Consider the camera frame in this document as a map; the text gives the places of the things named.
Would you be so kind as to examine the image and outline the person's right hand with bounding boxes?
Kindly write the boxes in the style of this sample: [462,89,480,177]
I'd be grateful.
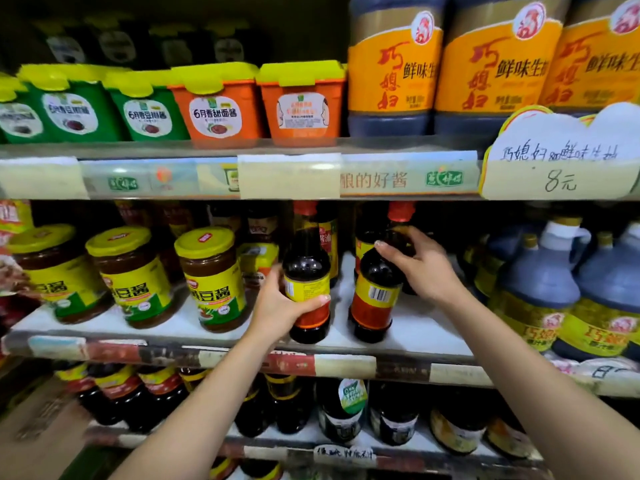
[373,225,469,311]

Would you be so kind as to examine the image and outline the person's left hand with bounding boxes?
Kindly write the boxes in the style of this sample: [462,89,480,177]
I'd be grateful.
[248,264,333,346]

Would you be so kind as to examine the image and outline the yellow label soy sauce bottle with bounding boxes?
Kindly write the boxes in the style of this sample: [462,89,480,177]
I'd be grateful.
[317,202,341,289]
[157,202,197,239]
[115,200,154,229]

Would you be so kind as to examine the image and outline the vinegar bottle red cap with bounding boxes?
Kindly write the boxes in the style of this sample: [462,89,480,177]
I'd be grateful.
[245,202,281,243]
[207,202,244,233]

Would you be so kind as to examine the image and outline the person's right forearm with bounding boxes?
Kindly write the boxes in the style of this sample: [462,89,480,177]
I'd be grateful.
[442,289,640,480]

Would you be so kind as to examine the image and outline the person's left forearm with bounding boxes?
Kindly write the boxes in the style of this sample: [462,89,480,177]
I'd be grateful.
[109,334,282,480]

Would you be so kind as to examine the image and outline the row of olive label bottles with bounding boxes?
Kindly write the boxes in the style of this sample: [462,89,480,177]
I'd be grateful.
[459,214,640,363]

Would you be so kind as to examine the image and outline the row of large dark bottles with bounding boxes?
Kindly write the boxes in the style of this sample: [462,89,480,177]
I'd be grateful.
[52,362,546,461]

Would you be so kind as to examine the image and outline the row of short sauce jars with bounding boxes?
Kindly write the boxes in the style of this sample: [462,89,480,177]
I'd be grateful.
[209,457,287,480]

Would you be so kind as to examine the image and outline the handwritten white price tag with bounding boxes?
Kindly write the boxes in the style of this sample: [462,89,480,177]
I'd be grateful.
[312,444,377,470]

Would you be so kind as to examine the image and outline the large cloud shaped price sign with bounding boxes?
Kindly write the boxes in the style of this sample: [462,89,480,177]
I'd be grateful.
[478,102,640,202]

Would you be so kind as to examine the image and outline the small cloud shaped price sign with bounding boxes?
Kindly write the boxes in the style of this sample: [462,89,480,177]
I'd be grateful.
[547,354,640,399]

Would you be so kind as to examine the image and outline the large jug orange label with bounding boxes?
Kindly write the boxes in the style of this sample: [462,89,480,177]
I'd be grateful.
[347,0,448,139]
[433,0,574,136]
[539,0,640,116]

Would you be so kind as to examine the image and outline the green tub yellow lid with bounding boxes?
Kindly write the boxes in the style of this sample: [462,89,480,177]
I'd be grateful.
[102,69,191,143]
[203,19,253,65]
[147,23,199,68]
[32,19,90,65]
[85,14,143,68]

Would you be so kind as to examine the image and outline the printed brown cardboard box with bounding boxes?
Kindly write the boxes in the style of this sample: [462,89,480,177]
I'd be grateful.
[0,379,91,480]

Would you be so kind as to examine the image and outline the hanging yellow sauce packets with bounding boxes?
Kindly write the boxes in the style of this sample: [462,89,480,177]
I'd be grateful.
[0,199,41,341]

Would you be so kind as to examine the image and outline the orange and green sauce tubs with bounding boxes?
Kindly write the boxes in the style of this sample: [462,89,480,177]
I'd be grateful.
[17,64,127,143]

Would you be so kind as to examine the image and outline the row of green sauce tubs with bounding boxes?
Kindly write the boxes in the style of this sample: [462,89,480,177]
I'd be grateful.
[0,74,51,145]

